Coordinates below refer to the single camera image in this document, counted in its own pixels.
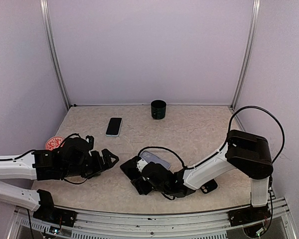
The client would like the left aluminium frame post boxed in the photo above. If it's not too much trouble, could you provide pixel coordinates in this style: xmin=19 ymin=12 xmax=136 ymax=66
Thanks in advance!
xmin=40 ymin=0 xmax=71 ymax=111

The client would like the lavender phone case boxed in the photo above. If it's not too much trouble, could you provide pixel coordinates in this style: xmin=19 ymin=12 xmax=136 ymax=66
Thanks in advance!
xmin=140 ymin=151 xmax=170 ymax=169

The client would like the black phone dark edge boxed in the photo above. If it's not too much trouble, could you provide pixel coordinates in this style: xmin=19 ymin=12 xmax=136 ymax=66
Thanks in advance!
xmin=120 ymin=156 xmax=142 ymax=181

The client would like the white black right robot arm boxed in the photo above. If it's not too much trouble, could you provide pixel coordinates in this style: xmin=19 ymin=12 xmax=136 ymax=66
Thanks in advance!
xmin=131 ymin=128 xmax=277 ymax=221

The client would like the black phone case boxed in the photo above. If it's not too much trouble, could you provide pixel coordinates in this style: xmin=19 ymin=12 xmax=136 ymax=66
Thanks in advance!
xmin=200 ymin=179 xmax=218 ymax=194

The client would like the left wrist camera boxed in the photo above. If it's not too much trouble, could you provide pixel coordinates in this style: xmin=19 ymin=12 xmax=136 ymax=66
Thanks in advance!
xmin=85 ymin=135 xmax=94 ymax=150

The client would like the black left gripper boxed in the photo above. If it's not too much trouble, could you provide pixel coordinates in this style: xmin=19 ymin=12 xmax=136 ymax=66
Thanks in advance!
xmin=62 ymin=148 xmax=119 ymax=179

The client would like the aluminium frame post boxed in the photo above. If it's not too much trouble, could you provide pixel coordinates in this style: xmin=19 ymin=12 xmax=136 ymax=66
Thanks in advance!
xmin=40 ymin=0 xmax=71 ymax=111
xmin=231 ymin=0 xmax=261 ymax=109

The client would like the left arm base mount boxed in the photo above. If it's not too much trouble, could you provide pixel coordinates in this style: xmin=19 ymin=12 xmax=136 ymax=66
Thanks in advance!
xmin=33 ymin=206 xmax=77 ymax=228

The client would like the right aluminium frame post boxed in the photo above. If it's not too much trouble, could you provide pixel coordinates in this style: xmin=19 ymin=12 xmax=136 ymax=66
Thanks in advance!
xmin=231 ymin=0 xmax=261 ymax=109

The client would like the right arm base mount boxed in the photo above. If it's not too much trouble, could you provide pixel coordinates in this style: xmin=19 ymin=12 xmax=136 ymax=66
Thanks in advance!
xmin=227 ymin=206 xmax=271 ymax=227

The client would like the light blue phone case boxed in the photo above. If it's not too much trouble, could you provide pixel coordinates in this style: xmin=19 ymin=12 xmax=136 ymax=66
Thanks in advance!
xmin=105 ymin=117 xmax=123 ymax=138

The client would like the dark green cup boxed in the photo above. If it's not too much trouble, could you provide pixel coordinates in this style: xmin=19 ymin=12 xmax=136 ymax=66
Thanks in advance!
xmin=150 ymin=100 xmax=166 ymax=120

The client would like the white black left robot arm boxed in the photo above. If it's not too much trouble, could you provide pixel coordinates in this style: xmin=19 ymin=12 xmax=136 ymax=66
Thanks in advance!
xmin=0 ymin=133 xmax=119 ymax=222

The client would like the red white patterned bowl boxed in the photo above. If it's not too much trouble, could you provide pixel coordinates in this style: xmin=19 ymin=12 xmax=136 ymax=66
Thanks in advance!
xmin=45 ymin=136 xmax=64 ymax=150

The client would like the front aluminium rail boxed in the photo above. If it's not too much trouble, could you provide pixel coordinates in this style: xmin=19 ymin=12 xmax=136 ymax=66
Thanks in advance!
xmin=7 ymin=197 xmax=298 ymax=239

